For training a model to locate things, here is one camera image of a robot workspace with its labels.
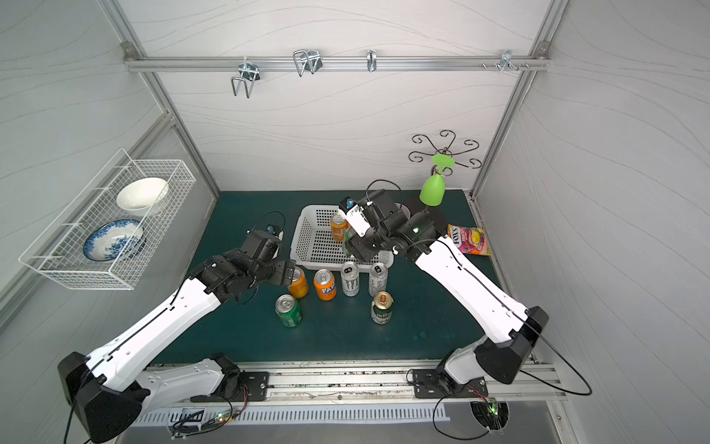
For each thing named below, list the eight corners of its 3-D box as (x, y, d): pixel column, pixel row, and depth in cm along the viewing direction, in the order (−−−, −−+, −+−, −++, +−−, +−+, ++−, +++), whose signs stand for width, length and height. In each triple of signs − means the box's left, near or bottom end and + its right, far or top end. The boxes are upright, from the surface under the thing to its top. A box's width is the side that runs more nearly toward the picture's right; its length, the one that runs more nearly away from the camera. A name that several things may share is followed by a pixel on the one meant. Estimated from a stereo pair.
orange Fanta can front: (317, 301, 91) (312, 286, 82) (319, 284, 95) (315, 268, 86) (336, 301, 91) (333, 286, 82) (337, 284, 95) (335, 268, 86)
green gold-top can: (372, 324, 86) (373, 311, 78) (371, 305, 90) (373, 290, 82) (391, 324, 86) (394, 311, 78) (389, 305, 90) (392, 290, 82)
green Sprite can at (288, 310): (281, 328, 86) (272, 314, 77) (285, 308, 90) (277, 293, 81) (301, 328, 86) (294, 314, 77) (303, 308, 90) (297, 293, 81)
